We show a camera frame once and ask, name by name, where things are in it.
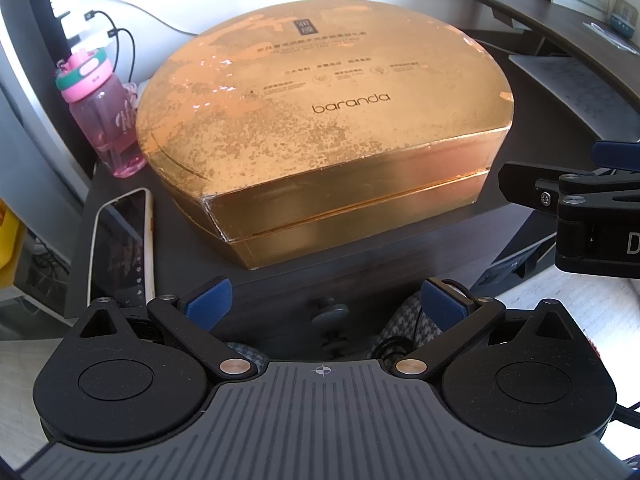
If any grey paper sheet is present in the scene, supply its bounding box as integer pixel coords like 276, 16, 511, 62
510, 55, 640, 141

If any small teal desk ornament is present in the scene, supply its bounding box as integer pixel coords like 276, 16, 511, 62
611, 0, 640, 36

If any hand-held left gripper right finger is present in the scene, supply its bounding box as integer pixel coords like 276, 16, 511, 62
392, 276, 583, 382

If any pink water bottle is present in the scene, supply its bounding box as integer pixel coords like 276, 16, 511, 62
55, 46, 147, 179

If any black charging cable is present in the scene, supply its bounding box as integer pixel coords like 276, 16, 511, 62
111, 27, 137, 85
82, 9, 120, 32

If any gold gift box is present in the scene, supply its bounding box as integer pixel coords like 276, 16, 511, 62
165, 170, 490, 272

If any clear plastic packet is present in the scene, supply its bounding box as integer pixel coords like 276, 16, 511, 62
585, 21, 640, 53

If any houndstooth patterned cloth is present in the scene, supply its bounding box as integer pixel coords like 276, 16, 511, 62
372, 295, 451, 361

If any dark wooden desk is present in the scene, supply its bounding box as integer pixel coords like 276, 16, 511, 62
70, 30, 640, 356

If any gold box lid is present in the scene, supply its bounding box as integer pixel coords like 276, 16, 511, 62
135, 0, 516, 245

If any smartphone with white case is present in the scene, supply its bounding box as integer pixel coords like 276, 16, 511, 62
87, 187, 155, 307

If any grey drawer knob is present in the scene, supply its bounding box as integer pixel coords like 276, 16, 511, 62
310, 297, 349, 348

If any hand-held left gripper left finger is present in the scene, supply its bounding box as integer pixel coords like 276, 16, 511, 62
79, 276, 252, 381

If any yellow box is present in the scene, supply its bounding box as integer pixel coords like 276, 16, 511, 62
0, 200, 26, 291

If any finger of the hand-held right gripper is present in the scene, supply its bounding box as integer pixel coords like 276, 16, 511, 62
592, 140, 640, 173
500, 160, 565, 211

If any dark raised desk shelf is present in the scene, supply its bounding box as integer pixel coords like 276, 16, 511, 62
442, 0, 640, 111

